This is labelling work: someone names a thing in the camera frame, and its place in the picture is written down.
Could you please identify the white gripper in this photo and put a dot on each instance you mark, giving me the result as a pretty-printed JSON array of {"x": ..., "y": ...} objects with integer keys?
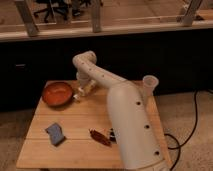
[{"x": 82, "y": 79}]

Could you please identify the clear plastic bottle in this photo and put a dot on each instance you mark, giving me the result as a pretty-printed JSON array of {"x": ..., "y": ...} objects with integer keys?
[{"x": 84, "y": 91}]

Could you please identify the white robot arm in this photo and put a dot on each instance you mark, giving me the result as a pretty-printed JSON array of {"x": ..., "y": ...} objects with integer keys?
[{"x": 126, "y": 106}]

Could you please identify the orange ceramic bowl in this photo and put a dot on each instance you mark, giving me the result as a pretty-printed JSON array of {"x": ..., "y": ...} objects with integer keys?
[{"x": 57, "y": 94}]

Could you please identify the wooden table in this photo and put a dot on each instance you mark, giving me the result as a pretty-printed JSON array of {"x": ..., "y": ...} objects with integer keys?
[{"x": 79, "y": 150}]

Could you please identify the brown eggplant toy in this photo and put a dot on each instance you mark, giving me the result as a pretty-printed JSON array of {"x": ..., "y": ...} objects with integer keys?
[{"x": 97, "y": 136}]

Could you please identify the clear plastic cup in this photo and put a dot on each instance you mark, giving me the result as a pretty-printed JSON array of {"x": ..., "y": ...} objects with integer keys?
[{"x": 149, "y": 83}]

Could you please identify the black office chair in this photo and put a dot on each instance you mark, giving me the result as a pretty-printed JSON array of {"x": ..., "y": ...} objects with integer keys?
[{"x": 53, "y": 6}]

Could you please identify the left grey metal post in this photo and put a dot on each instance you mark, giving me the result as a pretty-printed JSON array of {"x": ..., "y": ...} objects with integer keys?
[{"x": 27, "y": 18}]

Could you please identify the grey metal post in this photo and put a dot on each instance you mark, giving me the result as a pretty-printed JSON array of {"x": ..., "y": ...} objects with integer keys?
[
  {"x": 189, "y": 16},
  {"x": 27, "y": 18},
  {"x": 95, "y": 16}
]

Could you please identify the middle grey metal post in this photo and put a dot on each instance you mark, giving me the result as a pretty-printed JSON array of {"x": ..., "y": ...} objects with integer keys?
[{"x": 95, "y": 16}]

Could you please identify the right grey metal post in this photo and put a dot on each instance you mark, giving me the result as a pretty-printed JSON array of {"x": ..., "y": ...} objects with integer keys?
[{"x": 189, "y": 16}]

